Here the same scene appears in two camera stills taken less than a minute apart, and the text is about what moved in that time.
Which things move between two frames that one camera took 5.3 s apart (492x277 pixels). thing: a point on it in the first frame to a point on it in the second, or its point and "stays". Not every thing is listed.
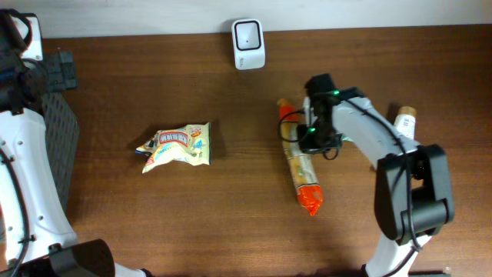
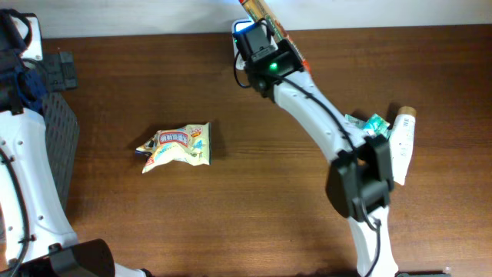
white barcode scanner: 248,41 stays
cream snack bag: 191,144 stays
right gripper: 307,145 to 284,48
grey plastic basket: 61,130 stays
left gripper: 62,67 stays
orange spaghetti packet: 299,161 to 259,9
